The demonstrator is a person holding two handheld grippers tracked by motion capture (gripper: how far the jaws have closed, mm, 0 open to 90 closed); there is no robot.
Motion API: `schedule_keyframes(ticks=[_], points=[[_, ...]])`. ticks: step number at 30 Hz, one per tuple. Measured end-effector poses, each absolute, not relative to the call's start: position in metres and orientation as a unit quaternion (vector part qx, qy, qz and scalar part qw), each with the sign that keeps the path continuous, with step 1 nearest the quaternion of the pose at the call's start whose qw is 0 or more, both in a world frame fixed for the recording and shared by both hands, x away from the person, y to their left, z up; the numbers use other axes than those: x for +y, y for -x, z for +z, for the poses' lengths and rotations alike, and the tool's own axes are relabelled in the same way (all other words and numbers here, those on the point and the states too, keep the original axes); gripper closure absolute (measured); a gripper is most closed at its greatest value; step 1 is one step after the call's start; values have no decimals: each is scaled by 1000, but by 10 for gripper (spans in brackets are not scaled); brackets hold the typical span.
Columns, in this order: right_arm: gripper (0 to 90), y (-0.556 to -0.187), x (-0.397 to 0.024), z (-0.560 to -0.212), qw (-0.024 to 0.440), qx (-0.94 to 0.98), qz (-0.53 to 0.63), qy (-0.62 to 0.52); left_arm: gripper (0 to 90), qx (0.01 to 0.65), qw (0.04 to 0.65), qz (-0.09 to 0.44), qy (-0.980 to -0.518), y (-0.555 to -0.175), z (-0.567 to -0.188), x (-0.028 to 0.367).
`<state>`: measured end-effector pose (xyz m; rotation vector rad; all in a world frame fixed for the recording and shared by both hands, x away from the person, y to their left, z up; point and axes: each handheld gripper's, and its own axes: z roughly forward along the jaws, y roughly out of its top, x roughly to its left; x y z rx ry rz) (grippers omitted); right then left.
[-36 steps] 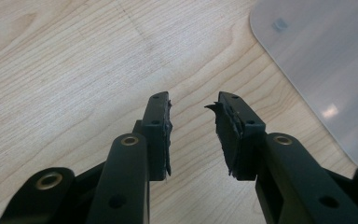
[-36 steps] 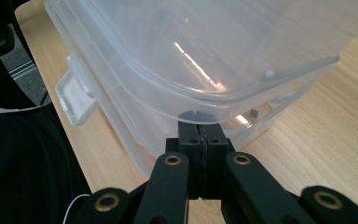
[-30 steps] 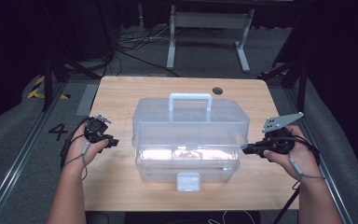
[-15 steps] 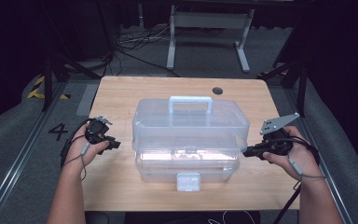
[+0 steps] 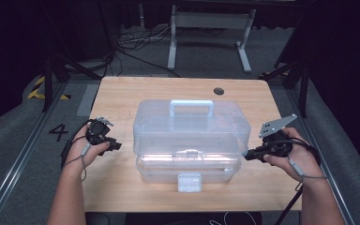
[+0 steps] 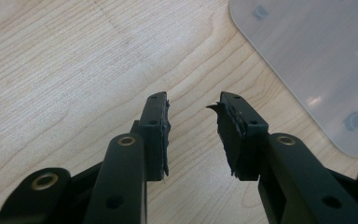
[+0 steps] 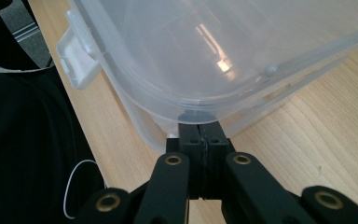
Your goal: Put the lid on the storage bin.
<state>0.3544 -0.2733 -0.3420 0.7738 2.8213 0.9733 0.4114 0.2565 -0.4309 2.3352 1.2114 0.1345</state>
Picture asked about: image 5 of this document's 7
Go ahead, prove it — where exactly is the metal floor rail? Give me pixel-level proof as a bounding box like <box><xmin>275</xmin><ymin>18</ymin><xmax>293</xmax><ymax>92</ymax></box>
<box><xmin>0</xmin><ymin>82</ymin><xmax>68</xmax><ymax>225</ymax></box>
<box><xmin>285</xmin><ymin>88</ymin><xmax>357</xmax><ymax>225</ymax></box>

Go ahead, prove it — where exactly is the grey right gripper cable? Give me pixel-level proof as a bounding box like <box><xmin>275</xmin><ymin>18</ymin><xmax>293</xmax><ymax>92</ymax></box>
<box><xmin>287</xmin><ymin>156</ymin><xmax>328</xmax><ymax>184</ymax></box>

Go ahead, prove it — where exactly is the black tripod stand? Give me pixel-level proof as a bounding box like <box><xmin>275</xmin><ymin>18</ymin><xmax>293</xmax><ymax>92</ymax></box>
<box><xmin>259</xmin><ymin>59</ymin><xmax>310</xmax><ymax>118</ymax></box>
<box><xmin>40</xmin><ymin>52</ymin><xmax>104</xmax><ymax>113</ymax></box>

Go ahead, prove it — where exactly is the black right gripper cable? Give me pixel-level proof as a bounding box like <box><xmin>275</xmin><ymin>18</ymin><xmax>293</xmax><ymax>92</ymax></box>
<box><xmin>275</xmin><ymin>137</ymin><xmax>322</xmax><ymax>225</ymax></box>

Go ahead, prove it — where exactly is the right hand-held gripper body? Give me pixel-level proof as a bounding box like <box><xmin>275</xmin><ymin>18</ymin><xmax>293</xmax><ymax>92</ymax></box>
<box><xmin>258</xmin><ymin>113</ymin><xmax>298</xmax><ymax>158</ymax></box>

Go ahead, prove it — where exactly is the grey metal desk frame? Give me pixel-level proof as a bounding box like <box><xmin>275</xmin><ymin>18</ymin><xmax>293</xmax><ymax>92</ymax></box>
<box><xmin>167</xmin><ymin>4</ymin><xmax>257</xmax><ymax>74</ymax></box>

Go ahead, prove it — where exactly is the person's left hand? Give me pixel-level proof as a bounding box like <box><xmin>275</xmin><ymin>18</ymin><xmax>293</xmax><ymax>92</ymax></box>
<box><xmin>64</xmin><ymin>125</ymin><xmax>111</xmax><ymax>172</ymax></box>

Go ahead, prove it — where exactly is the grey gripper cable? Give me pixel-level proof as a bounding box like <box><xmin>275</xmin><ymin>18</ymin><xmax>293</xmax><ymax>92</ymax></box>
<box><xmin>61</xmin><ymin>142</ymin><xmax>92</xmax><ymax>183</ymax></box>
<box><xmin>287</xmin><ymin>156</ymin><xmax>328</xmax><ymax>184</ymax></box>

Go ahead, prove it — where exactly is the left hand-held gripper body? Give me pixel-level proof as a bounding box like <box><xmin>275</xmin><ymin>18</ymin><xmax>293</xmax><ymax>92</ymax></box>
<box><xmin>85</xmin><ymin>116</ymin><xmax>114</xmax><ymax>145</ymax></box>

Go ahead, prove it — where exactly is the tangle of floor cables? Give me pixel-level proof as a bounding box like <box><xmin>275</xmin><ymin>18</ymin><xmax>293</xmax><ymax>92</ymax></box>
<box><xmin>115</xmin><ymin>24</ymin><xmax>182</xmax><ymax>79</ymax></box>

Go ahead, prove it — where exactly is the person's right hand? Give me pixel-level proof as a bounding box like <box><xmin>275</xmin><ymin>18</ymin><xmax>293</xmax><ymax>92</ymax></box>
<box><xmin>262</xmin><ymin>127</ymin><xmax>324</xmax><ymax>182</ymax></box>

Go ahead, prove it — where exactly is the clear plastic storage box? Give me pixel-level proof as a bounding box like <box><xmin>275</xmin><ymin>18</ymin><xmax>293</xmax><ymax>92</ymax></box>
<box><xmin>132</xmin><ymin>98</ymin><xmax>252</xmax><ymax>193</ymax></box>

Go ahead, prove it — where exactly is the thin white cable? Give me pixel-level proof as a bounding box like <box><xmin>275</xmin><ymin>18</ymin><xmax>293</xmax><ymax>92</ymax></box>
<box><xmin>209</xmin><ymin>212</ymin><xmax>257</xmax><ymax>225</ymax></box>

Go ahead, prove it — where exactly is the grey left gripper cable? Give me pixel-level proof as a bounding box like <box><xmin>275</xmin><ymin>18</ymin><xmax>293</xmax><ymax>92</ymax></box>
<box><xmin>61</xmin><ymin>142</ymin><xmax>92</xmax><ymax>183</ymax></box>

